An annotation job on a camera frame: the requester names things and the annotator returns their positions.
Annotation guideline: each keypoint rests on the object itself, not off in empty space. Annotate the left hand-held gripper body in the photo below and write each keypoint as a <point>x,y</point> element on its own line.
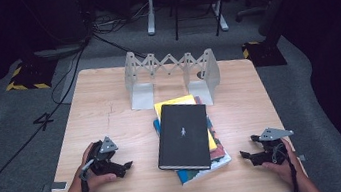
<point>102,161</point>

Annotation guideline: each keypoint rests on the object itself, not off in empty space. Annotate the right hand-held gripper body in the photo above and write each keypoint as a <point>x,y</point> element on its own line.
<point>274,152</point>

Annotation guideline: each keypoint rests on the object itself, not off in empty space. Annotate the blue illustrated book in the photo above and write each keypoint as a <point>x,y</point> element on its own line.
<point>199,174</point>

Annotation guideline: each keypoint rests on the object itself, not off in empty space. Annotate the black hardcover book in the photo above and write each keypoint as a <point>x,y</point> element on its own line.
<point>183,141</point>

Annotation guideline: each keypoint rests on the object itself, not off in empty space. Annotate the white expandable bookend rack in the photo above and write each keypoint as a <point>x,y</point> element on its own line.
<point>141,96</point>

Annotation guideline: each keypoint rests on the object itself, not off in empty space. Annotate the yellow book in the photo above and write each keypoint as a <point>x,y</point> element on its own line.
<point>173,103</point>

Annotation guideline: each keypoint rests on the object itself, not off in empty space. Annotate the person's right hand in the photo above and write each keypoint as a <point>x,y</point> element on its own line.
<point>288,172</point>

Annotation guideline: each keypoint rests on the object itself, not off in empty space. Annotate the person's left hand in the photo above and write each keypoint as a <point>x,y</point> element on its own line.
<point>85,185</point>

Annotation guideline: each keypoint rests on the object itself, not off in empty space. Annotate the grey tape strip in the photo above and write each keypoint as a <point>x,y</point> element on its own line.
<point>301,158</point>

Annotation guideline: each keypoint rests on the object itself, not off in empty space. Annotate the black hazard-striped stand base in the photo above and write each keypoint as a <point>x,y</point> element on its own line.
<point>32,76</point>
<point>265,55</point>

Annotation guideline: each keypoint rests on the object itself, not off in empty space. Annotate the grey flat stand base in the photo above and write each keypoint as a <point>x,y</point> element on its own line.
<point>58,52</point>

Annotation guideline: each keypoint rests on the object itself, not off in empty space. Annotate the white desk frame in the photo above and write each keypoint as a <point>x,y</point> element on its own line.
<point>150,18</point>

